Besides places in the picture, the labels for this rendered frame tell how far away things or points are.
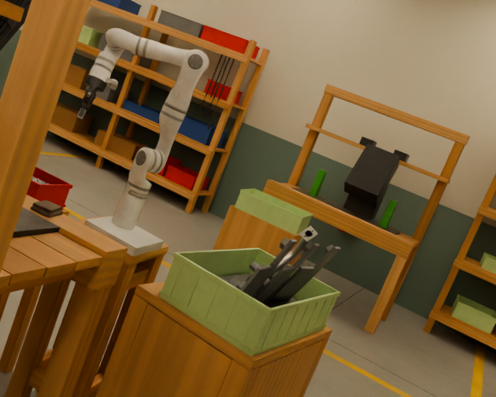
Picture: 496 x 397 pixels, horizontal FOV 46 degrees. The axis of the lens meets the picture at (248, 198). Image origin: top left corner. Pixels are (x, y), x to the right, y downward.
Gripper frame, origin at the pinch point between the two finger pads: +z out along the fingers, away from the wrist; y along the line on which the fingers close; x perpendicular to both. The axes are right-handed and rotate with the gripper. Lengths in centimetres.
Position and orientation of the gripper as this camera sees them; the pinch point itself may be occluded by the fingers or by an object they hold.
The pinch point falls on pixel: (81, 113)
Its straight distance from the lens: 229.2
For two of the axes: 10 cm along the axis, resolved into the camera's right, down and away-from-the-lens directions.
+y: 2.5, -0.4, -9.7
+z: -3.8, 9.1, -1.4
